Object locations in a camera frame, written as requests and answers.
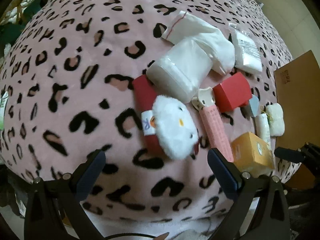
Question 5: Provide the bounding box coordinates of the yellow cardboard box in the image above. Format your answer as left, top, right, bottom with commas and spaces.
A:
231, 132, 274, 178

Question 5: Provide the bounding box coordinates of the white cream tube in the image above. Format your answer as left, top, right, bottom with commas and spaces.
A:
254, 113, 271, 150

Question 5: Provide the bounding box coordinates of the pink hair roller clip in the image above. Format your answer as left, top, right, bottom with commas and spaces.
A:
191, 87, 234, 163

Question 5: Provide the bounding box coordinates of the red headband white plush cat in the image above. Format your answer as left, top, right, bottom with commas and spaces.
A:
132, 75, 199, 160

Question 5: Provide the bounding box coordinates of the white fluffy pouch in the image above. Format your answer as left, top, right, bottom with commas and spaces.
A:
266, 103, 285, 137

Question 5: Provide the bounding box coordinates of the grey blue makeup sponge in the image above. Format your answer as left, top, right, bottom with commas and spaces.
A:
244, 94, 260, 118

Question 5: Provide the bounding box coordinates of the brown cardboard box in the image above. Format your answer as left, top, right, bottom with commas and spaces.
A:
274, 51, 319, 150

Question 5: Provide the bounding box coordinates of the red paper gift box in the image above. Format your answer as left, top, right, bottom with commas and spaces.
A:
213, 73, 252, 113

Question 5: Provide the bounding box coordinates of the pink leopard print blanket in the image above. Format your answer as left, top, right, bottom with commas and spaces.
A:
1, 0, 292, 223

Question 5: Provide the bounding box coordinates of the white labelled cotton pad pack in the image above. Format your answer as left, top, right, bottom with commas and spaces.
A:
229, 23, 263, 75

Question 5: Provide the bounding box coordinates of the clear pack of cotton swabs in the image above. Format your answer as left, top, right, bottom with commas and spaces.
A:
146, 38, 212, 103

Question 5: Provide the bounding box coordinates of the white cloth in plastic bag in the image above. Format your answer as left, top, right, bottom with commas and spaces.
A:
162, 10, 235, 75

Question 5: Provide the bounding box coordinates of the cluttered side shelf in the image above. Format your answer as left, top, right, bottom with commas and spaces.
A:
1, 0, 49, 62

